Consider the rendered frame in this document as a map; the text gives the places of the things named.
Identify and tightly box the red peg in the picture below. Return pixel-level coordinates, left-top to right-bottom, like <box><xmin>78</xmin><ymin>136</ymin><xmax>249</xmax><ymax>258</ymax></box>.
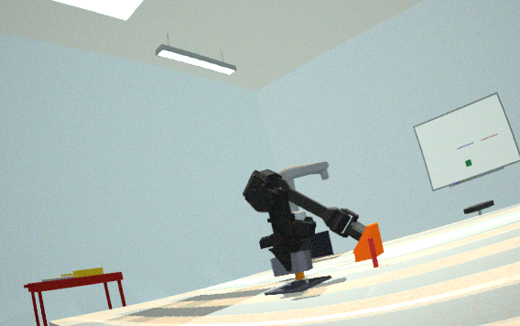
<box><xmin>367</xmin><ymin>238</ymin><xmax>379</xmax><ymax>267</ymax></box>

